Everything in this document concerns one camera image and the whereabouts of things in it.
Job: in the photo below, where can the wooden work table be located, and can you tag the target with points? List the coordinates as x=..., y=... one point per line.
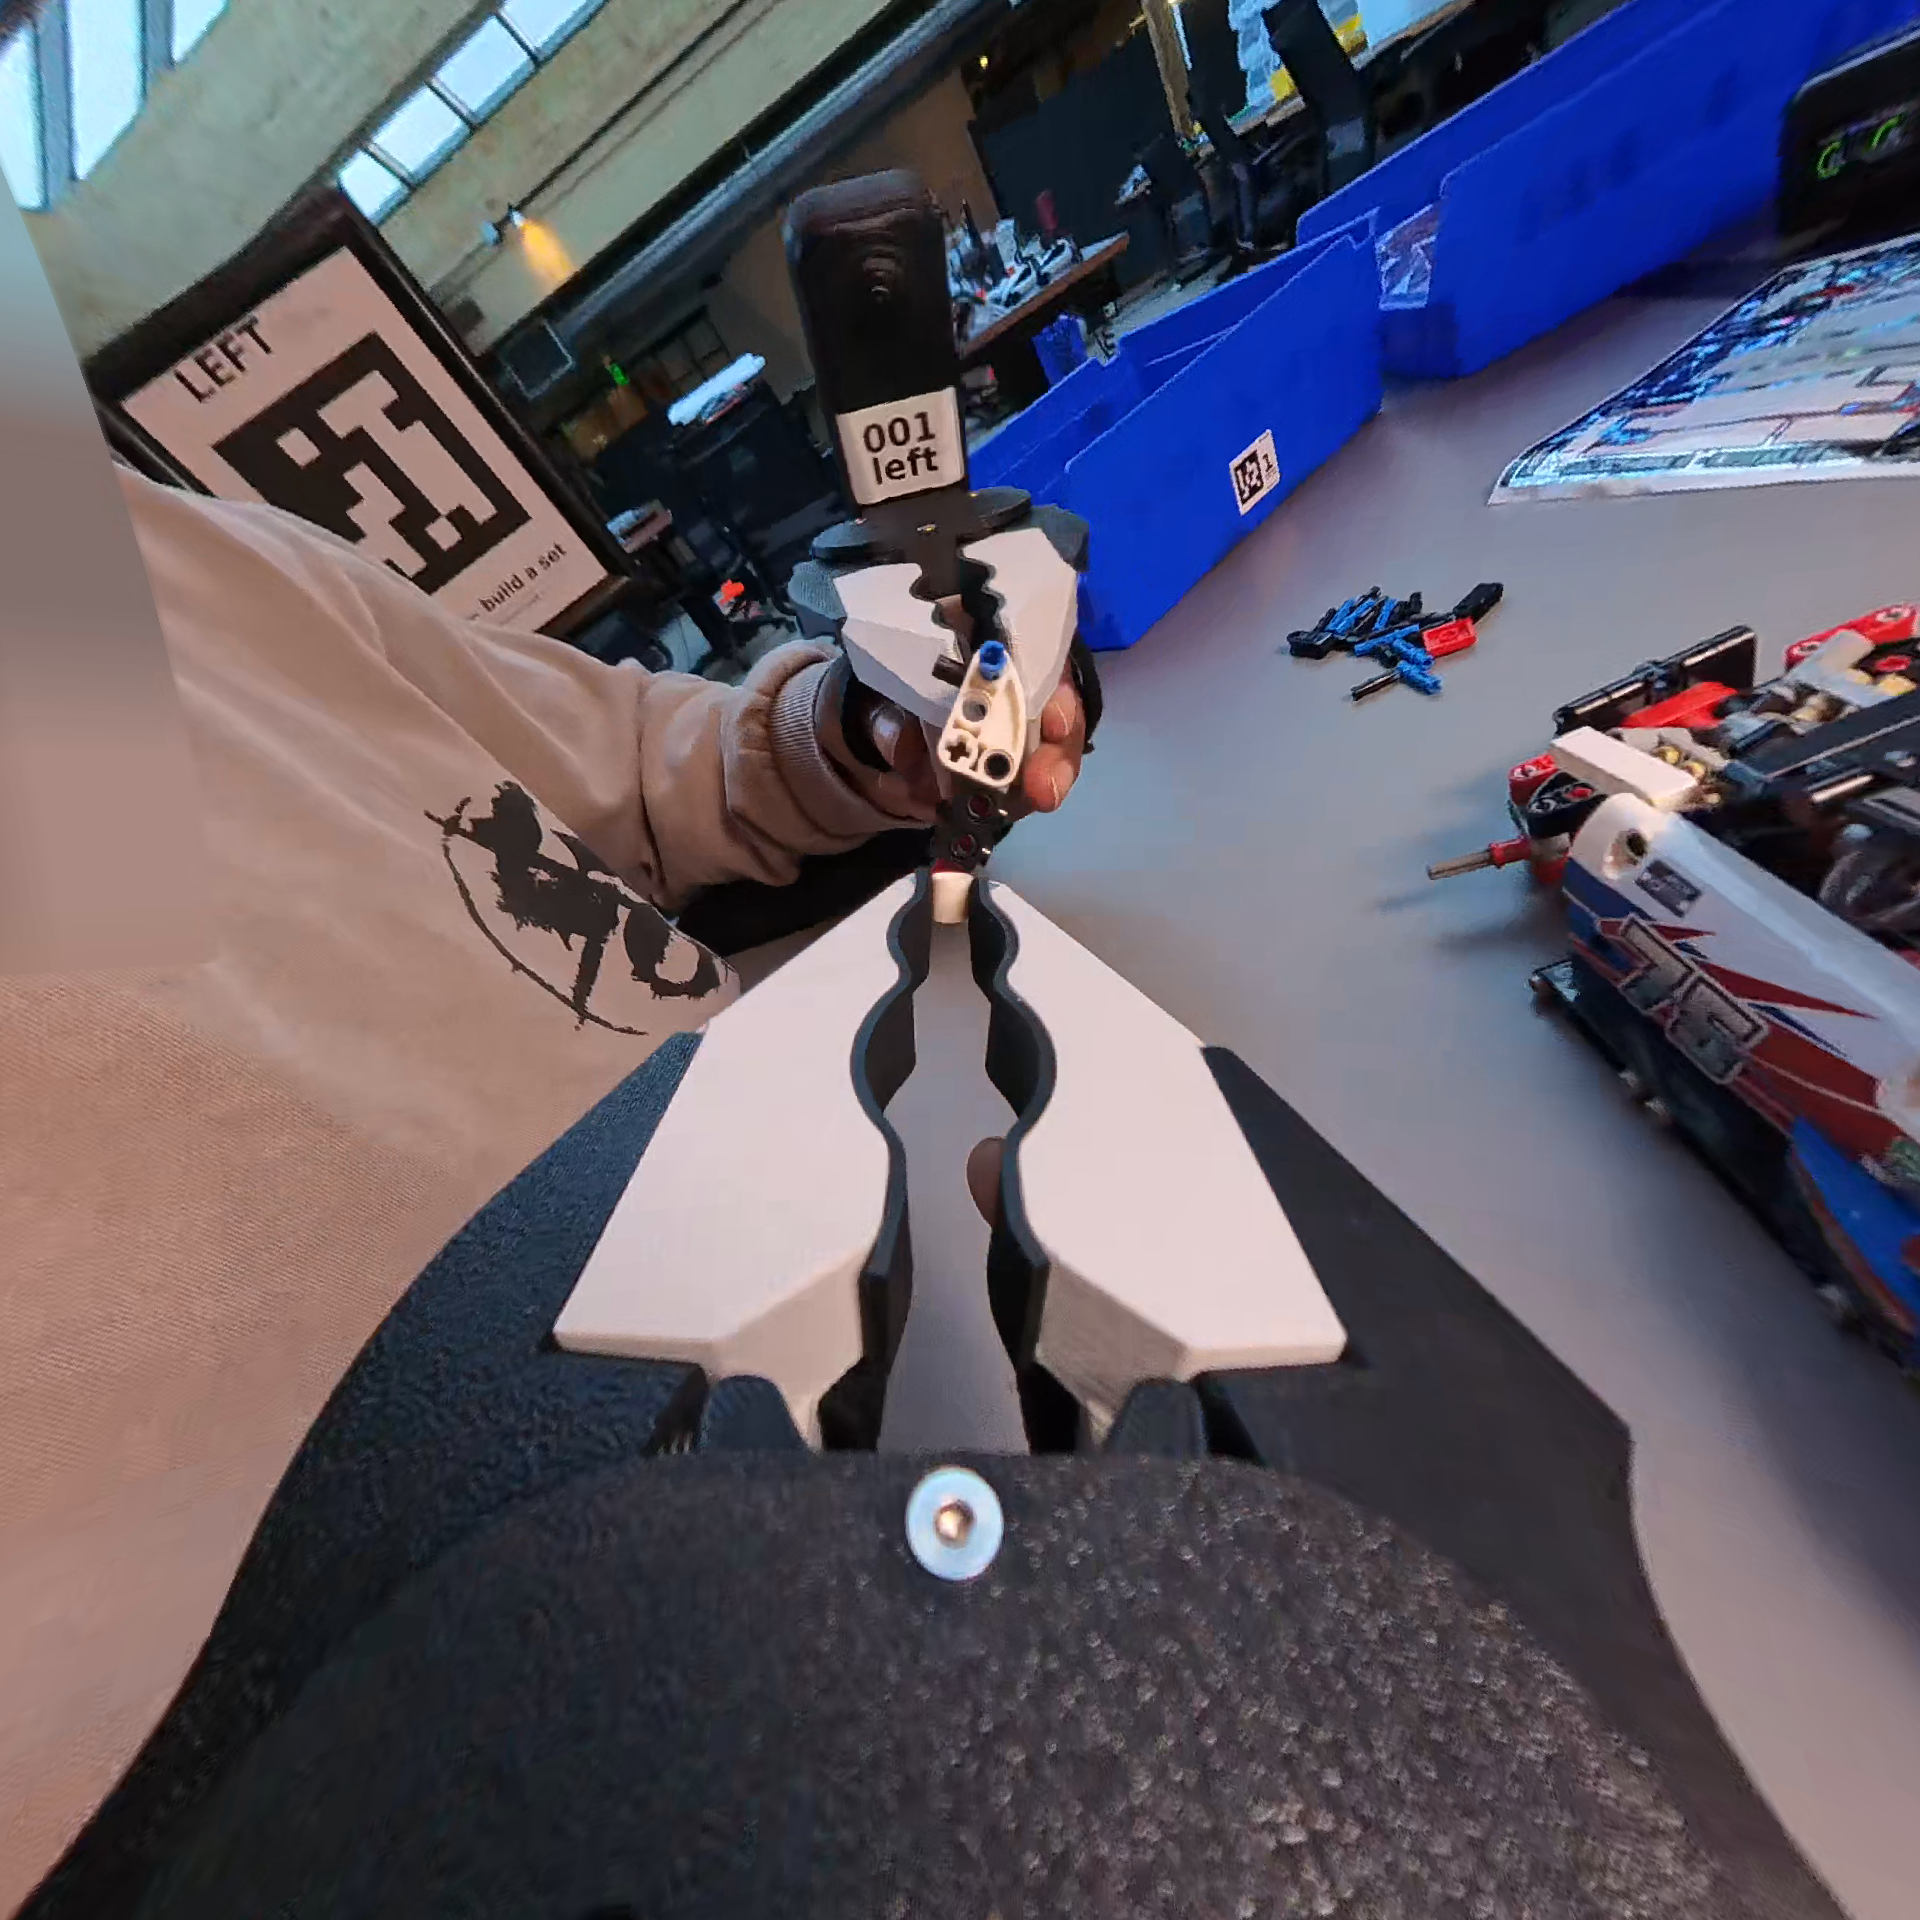
x=1052, y=277

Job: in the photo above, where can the person's left forearm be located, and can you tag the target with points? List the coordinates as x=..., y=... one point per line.
x=721, y=765

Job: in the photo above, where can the blue plastic bin white tag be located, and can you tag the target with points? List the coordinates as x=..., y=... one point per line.
x=1169, y=436

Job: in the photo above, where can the blue white lego race car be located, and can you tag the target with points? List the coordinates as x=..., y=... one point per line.
x=1724, y=899

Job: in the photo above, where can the person's right hand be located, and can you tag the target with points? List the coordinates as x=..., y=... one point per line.
x=983, y=1182

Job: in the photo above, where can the black framed white sign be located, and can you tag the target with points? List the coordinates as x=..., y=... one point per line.
x=360, y=436

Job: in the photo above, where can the person's left hand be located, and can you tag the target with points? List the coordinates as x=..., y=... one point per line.
x=1057, y=749

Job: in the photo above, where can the black power bank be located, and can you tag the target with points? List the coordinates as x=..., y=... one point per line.
x=1855, y=134

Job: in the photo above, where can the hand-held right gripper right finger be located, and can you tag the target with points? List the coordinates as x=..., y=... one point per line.
x=1169, y=1201

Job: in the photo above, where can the black office chair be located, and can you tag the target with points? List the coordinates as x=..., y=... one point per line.
x=721, y=496

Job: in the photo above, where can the holographic sticker sheet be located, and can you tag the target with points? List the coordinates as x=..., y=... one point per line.
x=1724, y=390

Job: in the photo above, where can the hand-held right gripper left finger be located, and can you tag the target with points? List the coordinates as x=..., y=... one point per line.
x=734, y=1201

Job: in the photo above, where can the small white lego piece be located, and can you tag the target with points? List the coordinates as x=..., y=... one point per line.
x=948, y=897

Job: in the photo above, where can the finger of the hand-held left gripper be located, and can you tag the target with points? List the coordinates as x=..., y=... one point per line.
x=1036, y=601
x=893, y=646

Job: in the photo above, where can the pile of small lego pins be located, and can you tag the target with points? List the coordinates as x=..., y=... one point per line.
x=1395, y=629

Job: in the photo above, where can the white red lego assembly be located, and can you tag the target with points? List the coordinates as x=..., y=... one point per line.
x=983, y=728

